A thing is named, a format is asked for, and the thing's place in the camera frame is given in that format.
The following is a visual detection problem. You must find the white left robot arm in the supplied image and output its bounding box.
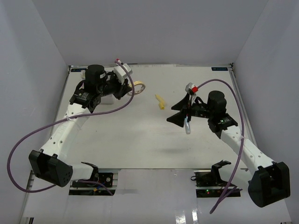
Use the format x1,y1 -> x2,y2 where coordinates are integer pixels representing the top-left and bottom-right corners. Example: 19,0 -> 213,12
28,60 -> 132,187

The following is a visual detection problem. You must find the black table logo label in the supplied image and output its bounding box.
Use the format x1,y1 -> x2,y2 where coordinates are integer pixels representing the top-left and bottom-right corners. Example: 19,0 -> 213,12
71,68 -> 86,72
211,67 -> 228,71

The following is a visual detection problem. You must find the white front cover panel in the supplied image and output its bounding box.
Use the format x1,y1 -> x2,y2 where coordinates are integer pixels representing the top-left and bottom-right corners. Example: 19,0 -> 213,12
23,169 -> 291,224

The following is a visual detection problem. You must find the yellow masking tape roll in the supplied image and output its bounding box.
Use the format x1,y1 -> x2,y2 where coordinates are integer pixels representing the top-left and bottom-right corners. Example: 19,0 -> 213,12
133,81 -> 146,95

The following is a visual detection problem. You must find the black left table logo label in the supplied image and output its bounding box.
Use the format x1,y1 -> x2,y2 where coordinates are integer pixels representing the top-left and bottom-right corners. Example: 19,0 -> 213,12
71,68 -> 86,72

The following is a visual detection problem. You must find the yellow highlighter body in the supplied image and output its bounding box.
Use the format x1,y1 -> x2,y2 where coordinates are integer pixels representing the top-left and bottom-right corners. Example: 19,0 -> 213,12
155,94 -> 166,105

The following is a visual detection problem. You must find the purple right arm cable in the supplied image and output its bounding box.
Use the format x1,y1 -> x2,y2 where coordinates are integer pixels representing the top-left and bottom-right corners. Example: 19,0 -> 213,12
195,79 -> 245,215

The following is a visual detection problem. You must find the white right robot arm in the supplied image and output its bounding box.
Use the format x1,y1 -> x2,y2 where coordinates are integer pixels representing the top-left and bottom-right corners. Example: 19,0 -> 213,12
166,91 -> 291,208

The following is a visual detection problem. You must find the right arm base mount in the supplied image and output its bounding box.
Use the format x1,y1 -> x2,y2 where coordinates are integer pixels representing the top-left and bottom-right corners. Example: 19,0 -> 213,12
190,160 -> 231,198

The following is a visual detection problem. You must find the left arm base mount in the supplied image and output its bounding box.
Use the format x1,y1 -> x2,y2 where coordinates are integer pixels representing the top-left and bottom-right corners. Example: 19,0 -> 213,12
69,162 -> 116,196

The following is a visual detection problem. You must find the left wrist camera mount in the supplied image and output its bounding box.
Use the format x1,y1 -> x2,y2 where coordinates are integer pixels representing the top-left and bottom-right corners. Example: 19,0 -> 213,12
113,63 -> 133,84

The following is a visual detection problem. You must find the white right organizer box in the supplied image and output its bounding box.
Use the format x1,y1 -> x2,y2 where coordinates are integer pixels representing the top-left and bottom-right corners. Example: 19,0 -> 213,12
100,95 -> 115,105

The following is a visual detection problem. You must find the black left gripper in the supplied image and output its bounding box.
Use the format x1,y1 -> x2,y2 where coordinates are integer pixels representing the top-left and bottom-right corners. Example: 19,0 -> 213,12
98,72 -> 132,100

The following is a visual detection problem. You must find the aluminium table edge rail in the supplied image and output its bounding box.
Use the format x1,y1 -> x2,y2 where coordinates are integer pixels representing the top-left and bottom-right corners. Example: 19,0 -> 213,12
229,63 -> 256,146

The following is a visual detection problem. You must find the yellow highlighter cap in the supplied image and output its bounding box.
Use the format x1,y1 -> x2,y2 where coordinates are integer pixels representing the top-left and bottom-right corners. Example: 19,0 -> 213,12
159,102 -> 165,110

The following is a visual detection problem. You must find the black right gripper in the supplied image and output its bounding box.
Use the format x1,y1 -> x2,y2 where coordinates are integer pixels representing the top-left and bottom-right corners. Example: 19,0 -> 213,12
166,93 -> 214,127

